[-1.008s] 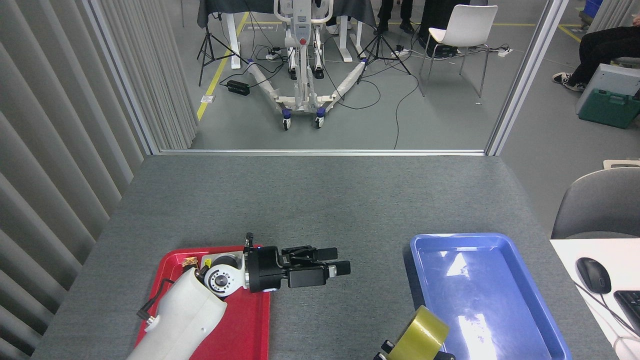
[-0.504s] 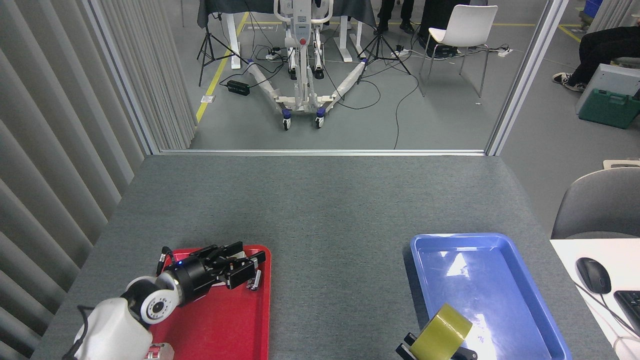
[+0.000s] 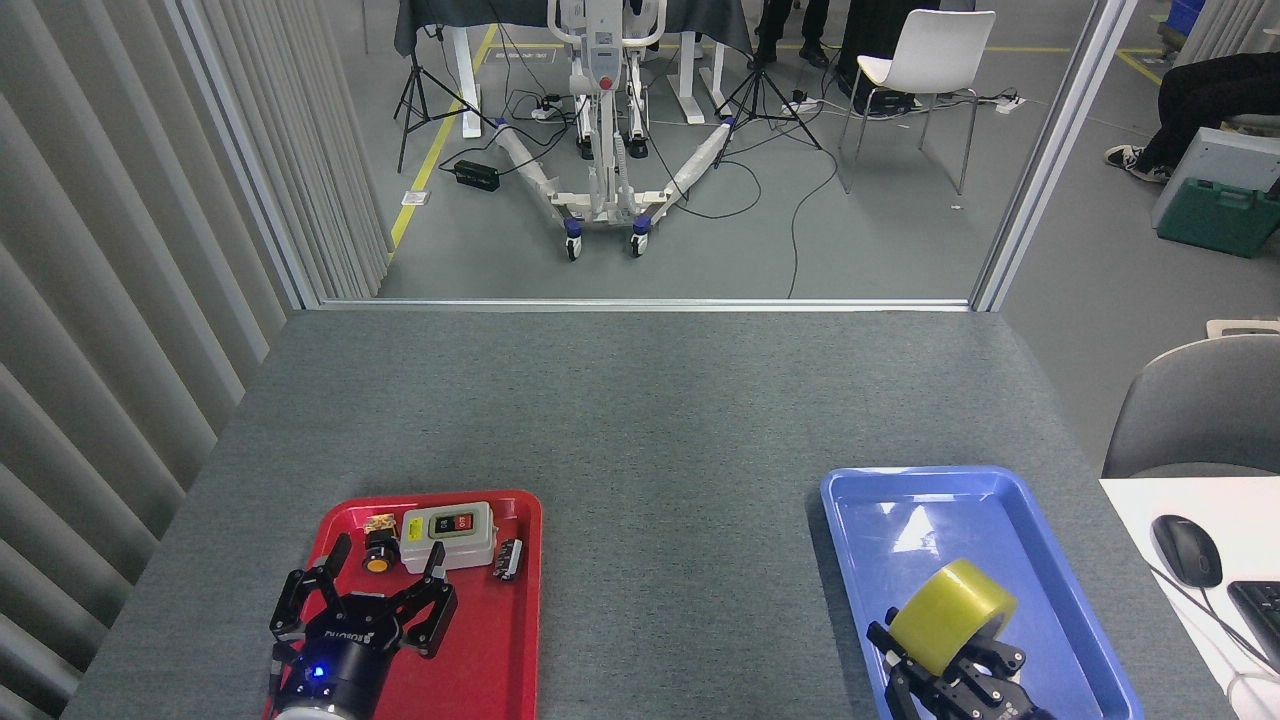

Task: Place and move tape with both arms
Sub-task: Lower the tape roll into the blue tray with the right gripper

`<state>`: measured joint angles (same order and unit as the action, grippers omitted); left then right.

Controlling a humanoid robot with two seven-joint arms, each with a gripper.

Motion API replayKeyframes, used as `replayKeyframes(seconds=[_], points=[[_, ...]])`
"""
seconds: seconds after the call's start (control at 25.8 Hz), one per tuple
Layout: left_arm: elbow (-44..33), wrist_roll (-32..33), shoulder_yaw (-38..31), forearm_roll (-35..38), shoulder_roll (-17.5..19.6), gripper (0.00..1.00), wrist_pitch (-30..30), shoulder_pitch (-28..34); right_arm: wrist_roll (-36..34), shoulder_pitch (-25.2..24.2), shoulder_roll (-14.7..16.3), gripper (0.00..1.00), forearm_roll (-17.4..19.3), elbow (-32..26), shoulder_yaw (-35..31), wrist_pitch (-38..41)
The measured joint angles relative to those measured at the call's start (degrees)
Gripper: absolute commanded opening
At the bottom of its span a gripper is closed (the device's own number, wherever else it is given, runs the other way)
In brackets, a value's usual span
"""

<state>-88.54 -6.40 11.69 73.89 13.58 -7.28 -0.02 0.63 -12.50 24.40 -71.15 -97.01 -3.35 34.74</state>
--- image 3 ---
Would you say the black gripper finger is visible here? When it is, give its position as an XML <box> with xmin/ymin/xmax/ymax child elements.
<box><xmin>385</xmin><ymin>543</ymin><xmax>459</xmax><ymax>659</ymax></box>
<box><xmin>945</xmin><ymin>640</ymin><xmax>1028</xmax><ymax>716</ymax></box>
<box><xmin>270</xmin><ymin>533</ymin><xmax>353</xmax><ymax>641</ymax></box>
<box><xmin>866</xmin><ymin>622</ymin><xmax>946</xmax><ymax>720</ymax></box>

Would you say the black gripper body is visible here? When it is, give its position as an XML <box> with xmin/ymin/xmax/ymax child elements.
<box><xmin>275</xmin><ymin>592</ymin><xmax>401</xmax><ymax>709</ymax></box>

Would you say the yellow tape roll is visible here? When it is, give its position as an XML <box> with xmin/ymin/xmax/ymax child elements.
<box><xmin>888</xmin><ymin>558</ymin><xmax>1019</xmax><ymax>677</ymax></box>

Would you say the red plastic tray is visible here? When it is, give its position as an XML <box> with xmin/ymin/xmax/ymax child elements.
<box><xmin>262</xmin><ymin>490</ymin><xmax>543</xmax><ymax>720</ymax></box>

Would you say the yellow push button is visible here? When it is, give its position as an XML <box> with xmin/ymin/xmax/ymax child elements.
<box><xmin>362</xmin><ymin>514</ymin><xmax>399</xmax><ymax>575</ymax></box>

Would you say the blue plastic tray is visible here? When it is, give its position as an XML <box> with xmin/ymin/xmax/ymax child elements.
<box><xmin>820</xmin><ymin>465</ymin><xmax>1146</xmax><ymax>720</ymax></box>

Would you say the white desk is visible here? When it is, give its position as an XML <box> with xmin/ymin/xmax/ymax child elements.
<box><xmin>1100</xmin><ymin>477</ymin><xmax>1280</xmax><ymax>720</ymax></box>

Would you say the black computer mouse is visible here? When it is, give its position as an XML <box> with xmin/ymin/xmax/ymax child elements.
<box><xmin>1152</xmin><ymin>515</ymin><xmax>1224</xmax><ymax>589</ymax></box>

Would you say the black keyboard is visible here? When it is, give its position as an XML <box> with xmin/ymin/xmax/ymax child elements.
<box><xmin>1227</xmin><ymin>580</ymin><xmax>1280</xmax><ymax>671</ymax></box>

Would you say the grey chair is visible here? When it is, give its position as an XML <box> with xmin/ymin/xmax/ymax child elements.
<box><xmin>1102</xmin><ymin>335</ymin><xmax>1280</xmax><ymax>479</ymax></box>

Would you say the green plastic case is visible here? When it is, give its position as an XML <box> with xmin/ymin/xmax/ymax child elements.
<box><xmin>1158</xmin><ymin>177</ymin><xmax>1280</xmax><ymax>259</ymax></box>

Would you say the white stand on wheels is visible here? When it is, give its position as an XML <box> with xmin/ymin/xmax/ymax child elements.
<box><xmin>495</xmin><ymin>0</ymin><xmax>736</xmax><ymax>261</ymax></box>

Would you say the black tripod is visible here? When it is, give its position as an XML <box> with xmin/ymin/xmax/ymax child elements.
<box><xmin>715</xmin><ymin>40</ymin><xmax>823</xmax><ymax>169</ymax></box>
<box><xmin>393</xmin><ymin>25</ymin><xmax>498</xmax><ymax>173</ymax></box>

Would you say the seated person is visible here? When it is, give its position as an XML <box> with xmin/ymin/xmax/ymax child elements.
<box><xmin>1105</xmin><ymin>52</ymin><xmax>1280</xmax><ymax>184</ymax></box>

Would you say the white chair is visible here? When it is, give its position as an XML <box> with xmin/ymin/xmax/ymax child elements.
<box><xmin>838</xmin><ymin>10</ymin><xmax>997</xmax><ymax>196</ymax></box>

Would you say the standing person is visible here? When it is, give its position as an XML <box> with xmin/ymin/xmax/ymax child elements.
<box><xmin>750</xmin><ymin>0</ymin><xmax>831</xmax><ymax>69</ymax></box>

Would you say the white two-button switch box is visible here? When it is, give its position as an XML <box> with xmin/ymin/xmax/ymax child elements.
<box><xmin>400</xmin><ymin>502</ymin><xmax>497</xmax><ymax>573</ymax></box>

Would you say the mouse cable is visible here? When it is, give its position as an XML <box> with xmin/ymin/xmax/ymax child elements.
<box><xmin>1150</xmin><ymin>565</ymin><xmax>1280</xmax><ymax>691</ymax></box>

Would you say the silver frame rail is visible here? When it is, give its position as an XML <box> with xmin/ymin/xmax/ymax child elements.
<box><xmin>318</xmin><ymin>297</ymin><xmax>973</xmax><ymax>313</ymax></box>

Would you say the silver frame post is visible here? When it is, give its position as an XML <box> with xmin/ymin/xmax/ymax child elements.
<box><xmin>970</xmin><ymin>0</ymin><xmax>1141</xmax><ymax>313</ymax></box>
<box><xmin>165</xmin><ymin>0</ymin><xmax>321</xmax><ymax>309</ymax></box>

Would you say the black floor cable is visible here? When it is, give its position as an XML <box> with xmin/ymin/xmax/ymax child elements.
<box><xmin>788</xmin><ymin>150</ymin><xmax>839</xmax><ymax>299</ymax></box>

